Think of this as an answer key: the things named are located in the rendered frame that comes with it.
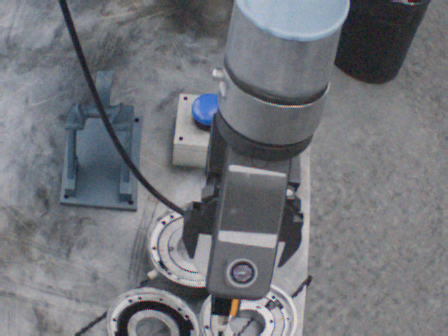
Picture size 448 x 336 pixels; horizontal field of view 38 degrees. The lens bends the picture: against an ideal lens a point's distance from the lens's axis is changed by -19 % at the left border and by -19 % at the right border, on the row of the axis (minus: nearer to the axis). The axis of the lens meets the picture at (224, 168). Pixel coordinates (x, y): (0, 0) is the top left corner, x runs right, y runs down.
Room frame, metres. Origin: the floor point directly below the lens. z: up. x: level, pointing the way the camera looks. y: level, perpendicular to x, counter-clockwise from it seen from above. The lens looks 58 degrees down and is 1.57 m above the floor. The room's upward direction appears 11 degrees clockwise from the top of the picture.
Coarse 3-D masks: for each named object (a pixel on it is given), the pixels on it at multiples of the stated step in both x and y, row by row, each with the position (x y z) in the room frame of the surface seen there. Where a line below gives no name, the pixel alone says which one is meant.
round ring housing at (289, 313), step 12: (276, 288) 0.33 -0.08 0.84; (288, 300) 0.31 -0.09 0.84; (204, 312) 0.29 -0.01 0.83; (252, 312) 0.30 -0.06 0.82; (264, 312) 0.30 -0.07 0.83; (288, 312) 0.30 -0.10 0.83; (204, 324) 0.27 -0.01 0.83; (228, 324) 0.28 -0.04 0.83; (264, 324) 0.29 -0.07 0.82; (288, 324) 0.29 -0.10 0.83
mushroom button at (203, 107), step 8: (200, 96) 0.53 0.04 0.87; (208, 96) 0.53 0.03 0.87; (216, 96) 0.53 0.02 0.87; (192, 104) 0.52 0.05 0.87; (200, 104) 0.52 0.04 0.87; (208, 104) 0.52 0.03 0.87; (216, 104) 0.52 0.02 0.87; (192, 112) 0.51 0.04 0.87; (200, 112) 0.51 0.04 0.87; (208, 112) 0.51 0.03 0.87; (216, 112) 0.51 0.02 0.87; (200, 120) 0.50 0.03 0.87; (208, 120) 0.50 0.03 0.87
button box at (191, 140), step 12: (180, 96) 0.55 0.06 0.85; (192, 96) 0.55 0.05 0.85; (180, 108) 0.53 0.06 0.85; (180, 120) 0.51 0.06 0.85; (192, 120) 0.51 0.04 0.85; (180, 132) 0.50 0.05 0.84; (192, 132) 0.50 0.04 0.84; (204, 132) 0.50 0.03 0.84; (180, 144) 0.48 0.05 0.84; (192, 144) 0.48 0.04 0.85; (204, 144) 0.49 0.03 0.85; (180, 156) 0.48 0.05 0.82; (192, 156) 0.48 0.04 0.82; (204, 156) 0.48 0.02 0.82
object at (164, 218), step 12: (180, 204) 0.41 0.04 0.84; (156, 216) 0.39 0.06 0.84; (168, 216) 0.40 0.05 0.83; (180, 216) 0.40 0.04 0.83; (156, 228) 0.38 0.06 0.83; (180, 228) 0.39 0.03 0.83; (156, 240) 0.37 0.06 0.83; (180, 240) 0.38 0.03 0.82; (156, 252) 0.35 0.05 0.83; (168, 252) 0.36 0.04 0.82; (156, 264) 0.33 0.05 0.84; (180, 264) 0.34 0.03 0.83; (192, 264) 0.35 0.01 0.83; (168, 276) 0.32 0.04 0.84; (180, 288) 0.32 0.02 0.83; (192, 288) 0.31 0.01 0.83; (204, 288) 0.32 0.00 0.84
